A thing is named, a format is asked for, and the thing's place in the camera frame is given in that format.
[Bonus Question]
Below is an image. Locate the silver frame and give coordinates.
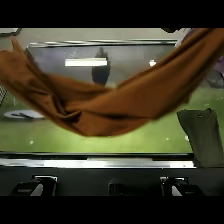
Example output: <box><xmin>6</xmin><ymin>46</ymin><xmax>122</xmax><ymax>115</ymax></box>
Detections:
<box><xmin>0</xmin><ymin>156</ymin><xmax>198</xmax><ymax>197</ymax></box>

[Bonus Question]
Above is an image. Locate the olive green T-shirt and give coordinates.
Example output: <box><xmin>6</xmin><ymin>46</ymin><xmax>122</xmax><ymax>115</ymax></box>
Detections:
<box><xmin>176</xmin><ymin>107</ymin><xmax>224</xmax><ymax>168</ymax></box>

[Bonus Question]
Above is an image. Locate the brown garment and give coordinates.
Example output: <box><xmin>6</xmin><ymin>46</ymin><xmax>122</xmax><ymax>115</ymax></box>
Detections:
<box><xmin>0</xmin><ymin>28</ymin><xmax>224</xmax><ymax>138</ymax></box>

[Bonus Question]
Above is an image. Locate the purple patterned garment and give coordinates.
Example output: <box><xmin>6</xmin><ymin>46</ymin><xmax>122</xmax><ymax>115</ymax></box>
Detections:
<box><xmin>207</xmin><ymin>55</ymin><xmax>224</xmax><ymax>90</ymax></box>

